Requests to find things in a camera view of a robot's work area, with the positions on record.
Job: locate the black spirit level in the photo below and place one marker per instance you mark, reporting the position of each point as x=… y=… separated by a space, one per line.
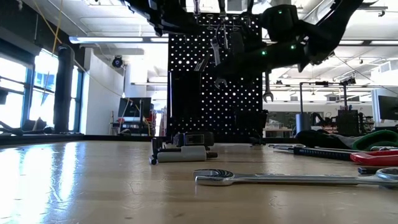
x=202 y=64

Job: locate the hex key set grey holder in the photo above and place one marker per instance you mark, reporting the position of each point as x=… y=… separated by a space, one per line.
x=183 y=154

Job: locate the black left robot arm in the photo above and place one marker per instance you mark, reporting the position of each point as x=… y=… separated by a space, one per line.
x=146 y=9

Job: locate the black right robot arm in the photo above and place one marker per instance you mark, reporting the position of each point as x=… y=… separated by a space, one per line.
x=326 y=28

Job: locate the black metal pegboard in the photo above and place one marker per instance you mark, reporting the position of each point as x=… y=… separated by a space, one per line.
x=217 y=109

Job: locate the small black pegboard bin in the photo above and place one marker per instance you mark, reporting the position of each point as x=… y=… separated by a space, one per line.
x=252 y=124

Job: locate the black metal stand rig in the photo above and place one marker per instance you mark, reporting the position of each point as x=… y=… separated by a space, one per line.
x=301 y=96

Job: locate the long ceiling light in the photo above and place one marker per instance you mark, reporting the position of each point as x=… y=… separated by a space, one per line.
x=109 y=40

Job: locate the grey cylinder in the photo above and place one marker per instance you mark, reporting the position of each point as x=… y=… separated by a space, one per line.
x=303 y=124

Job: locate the black computer monitor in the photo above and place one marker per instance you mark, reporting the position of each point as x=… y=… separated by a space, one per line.
x=388 y=107
x=133 y=107

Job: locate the black grey work glove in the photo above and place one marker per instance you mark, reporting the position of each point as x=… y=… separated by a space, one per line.
x=323 y=140

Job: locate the cluttered equipment cart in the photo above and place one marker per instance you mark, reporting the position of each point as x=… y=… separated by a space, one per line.
x=130 y=127

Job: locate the black perforated holder box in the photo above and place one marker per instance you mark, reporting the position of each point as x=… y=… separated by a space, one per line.
x=347 y=123

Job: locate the black room pillar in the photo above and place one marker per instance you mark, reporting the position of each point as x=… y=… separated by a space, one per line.
x=63 y=93

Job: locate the dark office chair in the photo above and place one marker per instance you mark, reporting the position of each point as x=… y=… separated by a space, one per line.
x=29 y=124

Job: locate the black round camera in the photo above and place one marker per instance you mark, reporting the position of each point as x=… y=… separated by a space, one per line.
x=117 y=62

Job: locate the black aluminium table frame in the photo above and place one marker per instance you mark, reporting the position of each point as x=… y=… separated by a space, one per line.
x=77 y=138

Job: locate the blue window frame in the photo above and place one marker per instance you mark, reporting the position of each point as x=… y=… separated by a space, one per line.
x=28 y=93

